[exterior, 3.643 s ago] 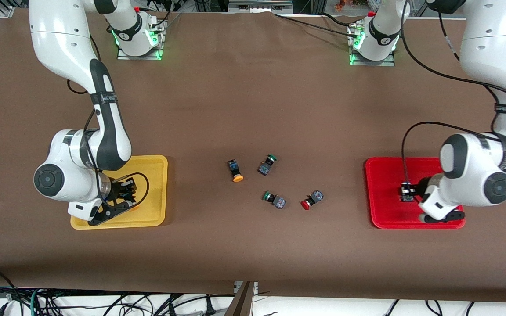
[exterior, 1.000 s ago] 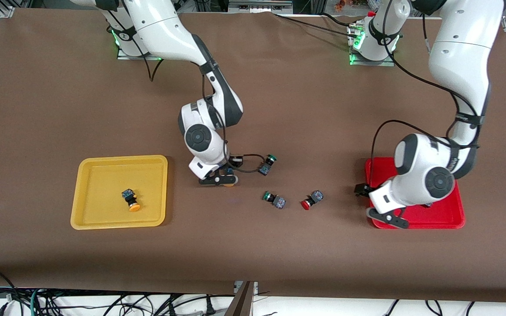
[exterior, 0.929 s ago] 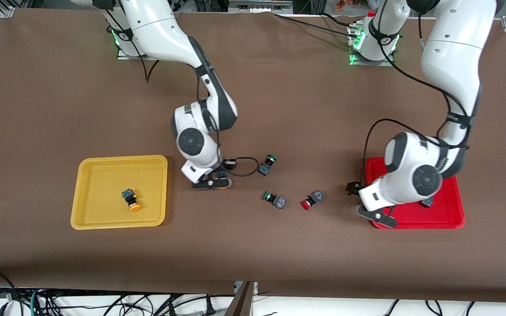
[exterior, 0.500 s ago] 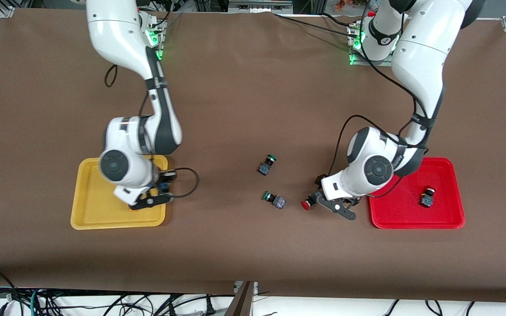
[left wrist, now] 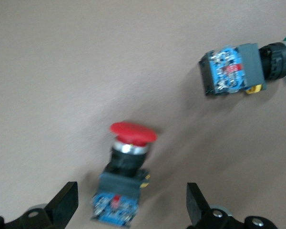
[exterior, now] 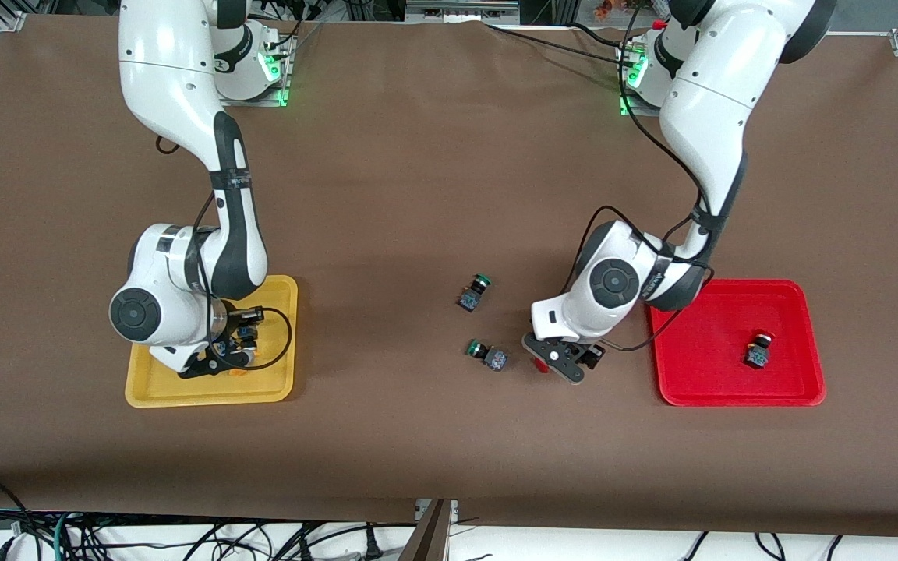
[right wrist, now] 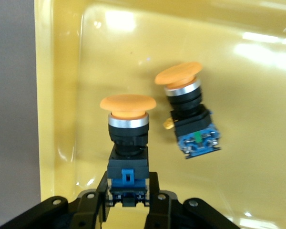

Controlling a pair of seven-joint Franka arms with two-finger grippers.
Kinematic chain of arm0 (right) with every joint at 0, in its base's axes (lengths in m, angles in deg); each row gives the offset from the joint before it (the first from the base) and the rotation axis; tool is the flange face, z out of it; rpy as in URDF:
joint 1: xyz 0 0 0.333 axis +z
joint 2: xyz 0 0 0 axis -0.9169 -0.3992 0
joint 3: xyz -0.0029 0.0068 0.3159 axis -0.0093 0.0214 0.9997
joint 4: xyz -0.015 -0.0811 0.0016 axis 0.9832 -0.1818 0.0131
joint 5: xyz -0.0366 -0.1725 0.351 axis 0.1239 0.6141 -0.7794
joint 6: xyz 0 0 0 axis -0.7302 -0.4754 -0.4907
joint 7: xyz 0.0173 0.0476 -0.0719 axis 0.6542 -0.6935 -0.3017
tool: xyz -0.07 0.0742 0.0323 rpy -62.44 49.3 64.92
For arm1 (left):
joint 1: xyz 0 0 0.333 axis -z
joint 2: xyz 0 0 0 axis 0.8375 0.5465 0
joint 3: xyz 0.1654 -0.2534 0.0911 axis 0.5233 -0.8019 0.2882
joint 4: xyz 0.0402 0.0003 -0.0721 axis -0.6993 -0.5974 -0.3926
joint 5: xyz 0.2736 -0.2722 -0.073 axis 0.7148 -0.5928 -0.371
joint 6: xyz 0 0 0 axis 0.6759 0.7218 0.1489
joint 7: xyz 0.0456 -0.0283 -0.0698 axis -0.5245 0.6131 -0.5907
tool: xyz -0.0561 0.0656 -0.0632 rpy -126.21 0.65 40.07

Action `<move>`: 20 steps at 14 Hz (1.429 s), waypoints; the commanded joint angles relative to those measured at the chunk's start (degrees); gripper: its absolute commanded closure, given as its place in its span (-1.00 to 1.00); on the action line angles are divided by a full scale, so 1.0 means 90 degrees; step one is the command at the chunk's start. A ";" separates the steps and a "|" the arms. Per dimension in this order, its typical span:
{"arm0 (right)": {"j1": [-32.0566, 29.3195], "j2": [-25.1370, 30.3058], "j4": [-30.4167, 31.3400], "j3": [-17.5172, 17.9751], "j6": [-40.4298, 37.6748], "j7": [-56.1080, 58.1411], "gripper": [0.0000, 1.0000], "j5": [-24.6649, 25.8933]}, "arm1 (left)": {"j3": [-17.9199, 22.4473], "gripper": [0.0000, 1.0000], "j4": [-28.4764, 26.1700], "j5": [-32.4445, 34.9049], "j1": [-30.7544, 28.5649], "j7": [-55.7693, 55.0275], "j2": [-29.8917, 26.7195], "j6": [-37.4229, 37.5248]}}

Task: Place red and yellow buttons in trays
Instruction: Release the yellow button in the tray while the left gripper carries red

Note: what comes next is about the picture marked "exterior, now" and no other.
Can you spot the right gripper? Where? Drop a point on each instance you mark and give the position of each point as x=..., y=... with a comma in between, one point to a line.
x=232, y=327

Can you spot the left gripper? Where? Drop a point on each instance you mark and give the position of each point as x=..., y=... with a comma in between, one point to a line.
x=594, y=354

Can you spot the grey equipment box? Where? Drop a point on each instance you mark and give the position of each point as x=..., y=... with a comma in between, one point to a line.
x=457, y=12

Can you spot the yellow push button green mark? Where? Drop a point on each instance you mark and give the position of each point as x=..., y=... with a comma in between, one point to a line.
x=245, y=337

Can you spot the red plastic tray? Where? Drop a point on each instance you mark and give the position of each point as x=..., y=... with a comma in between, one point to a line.
x=714, y=351

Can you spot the brown wooden post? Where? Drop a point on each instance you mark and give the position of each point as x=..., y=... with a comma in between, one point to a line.
x=427, y=538

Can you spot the aluminium arm base plate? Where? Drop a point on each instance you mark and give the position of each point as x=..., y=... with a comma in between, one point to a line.
x=627, y=78
x=281, y=86

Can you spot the yellow plastic tray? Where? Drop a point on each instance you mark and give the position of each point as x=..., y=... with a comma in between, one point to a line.
x=153, y=389

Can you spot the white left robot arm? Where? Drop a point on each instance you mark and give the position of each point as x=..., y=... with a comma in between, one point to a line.
x=706, y=101

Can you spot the small metal bracket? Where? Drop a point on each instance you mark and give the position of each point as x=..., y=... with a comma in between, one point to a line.
x=449, y=510

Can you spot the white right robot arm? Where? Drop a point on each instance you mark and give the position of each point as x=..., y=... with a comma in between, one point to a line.
x=176, y=78

